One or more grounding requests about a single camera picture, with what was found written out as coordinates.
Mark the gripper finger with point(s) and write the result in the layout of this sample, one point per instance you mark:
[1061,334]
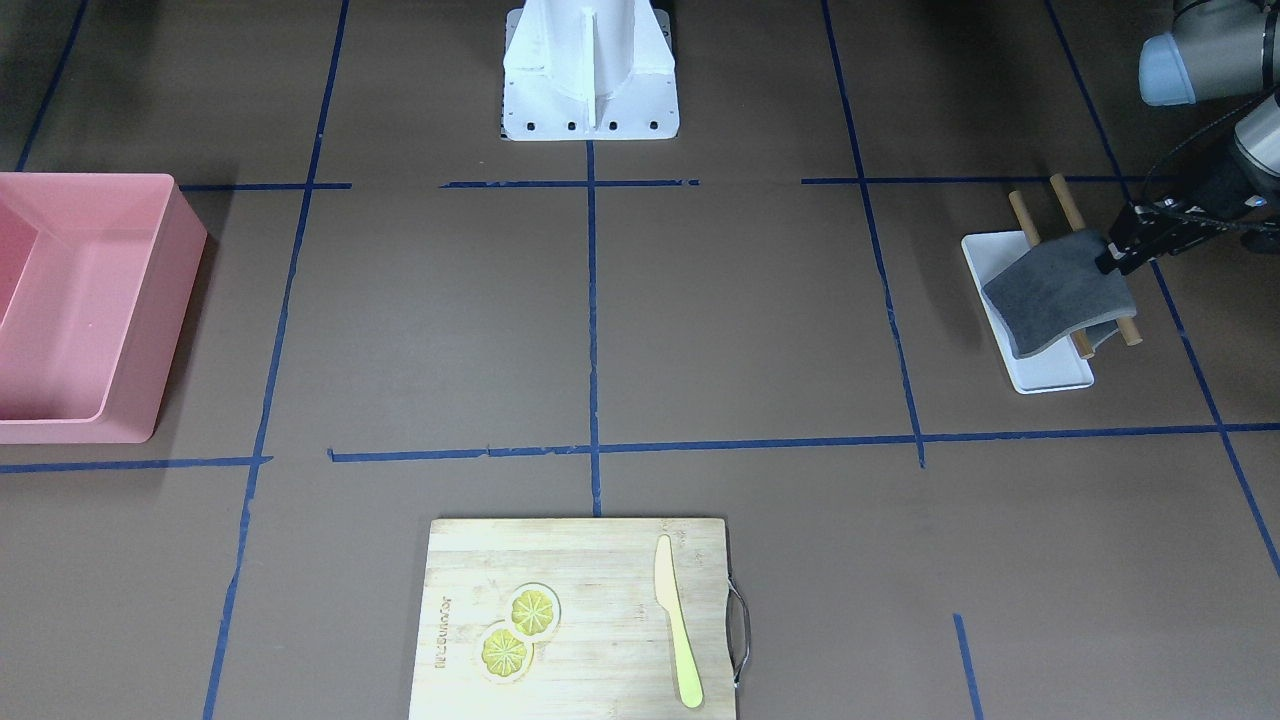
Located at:
[1127,262]
[1147,227]

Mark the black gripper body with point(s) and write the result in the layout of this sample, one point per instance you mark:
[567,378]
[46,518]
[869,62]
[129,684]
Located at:
[1218,189]

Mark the grey cloth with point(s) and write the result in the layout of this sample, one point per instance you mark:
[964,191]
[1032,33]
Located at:
[1055,289]

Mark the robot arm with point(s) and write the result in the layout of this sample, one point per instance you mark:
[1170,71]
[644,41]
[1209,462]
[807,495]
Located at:
[1216,49]

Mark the wooden rod outer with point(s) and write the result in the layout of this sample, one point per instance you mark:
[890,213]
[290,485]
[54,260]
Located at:
[1126,325]

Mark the white rack tray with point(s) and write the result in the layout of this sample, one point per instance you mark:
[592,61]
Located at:
[1057,369]

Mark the yellow plastic knife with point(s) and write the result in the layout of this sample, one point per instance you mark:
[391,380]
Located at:
[688,681]

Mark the bamboo cutting board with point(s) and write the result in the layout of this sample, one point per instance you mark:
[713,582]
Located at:
[610,657]

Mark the lemon slice rear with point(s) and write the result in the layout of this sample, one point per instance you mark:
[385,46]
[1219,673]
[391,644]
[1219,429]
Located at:
[534,612]

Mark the pink plastic bin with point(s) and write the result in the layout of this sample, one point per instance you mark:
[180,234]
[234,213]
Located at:
[98,269]

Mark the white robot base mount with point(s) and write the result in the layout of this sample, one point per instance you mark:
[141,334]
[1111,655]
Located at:
[590,71]

